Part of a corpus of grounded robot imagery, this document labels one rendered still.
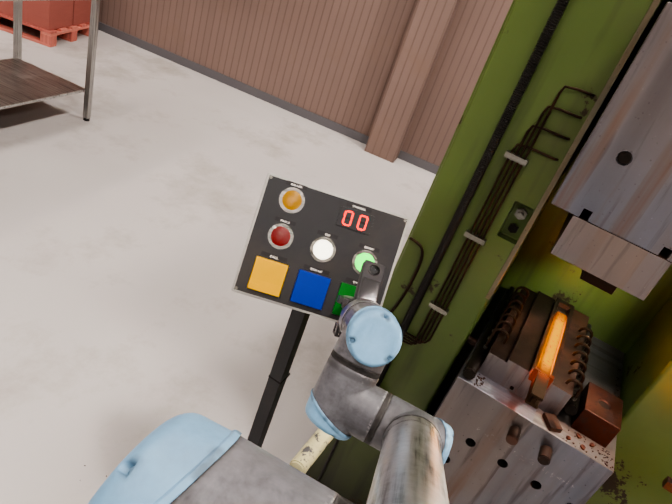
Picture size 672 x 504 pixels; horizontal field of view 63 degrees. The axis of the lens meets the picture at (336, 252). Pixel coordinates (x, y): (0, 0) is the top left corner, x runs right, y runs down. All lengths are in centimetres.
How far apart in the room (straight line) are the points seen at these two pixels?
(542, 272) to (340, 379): 101
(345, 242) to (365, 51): 418
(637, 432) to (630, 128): 77
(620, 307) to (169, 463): 157
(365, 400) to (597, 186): 62
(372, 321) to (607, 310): 105
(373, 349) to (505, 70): 73
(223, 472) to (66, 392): 195
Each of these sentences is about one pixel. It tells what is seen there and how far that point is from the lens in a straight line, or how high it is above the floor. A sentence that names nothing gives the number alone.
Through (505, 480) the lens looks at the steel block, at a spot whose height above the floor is 72.
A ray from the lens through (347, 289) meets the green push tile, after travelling 124.
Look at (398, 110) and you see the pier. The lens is 511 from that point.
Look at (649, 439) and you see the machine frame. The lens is 159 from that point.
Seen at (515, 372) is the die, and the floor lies 97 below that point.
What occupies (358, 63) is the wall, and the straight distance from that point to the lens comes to 536.
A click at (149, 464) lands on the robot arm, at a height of 142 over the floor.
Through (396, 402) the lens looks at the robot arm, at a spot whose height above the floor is 110.
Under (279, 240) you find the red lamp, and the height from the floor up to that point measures 108.
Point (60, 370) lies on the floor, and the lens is 236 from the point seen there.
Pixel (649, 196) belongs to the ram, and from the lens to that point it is 119.
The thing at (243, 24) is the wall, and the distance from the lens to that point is 577.
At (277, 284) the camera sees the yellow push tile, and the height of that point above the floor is 100.
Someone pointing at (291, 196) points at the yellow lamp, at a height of 117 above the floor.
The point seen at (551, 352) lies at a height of 101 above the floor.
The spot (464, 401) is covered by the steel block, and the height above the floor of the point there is 86.
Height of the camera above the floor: 171
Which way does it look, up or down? 30 degrees down
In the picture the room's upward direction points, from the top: 20 degrees clockwise
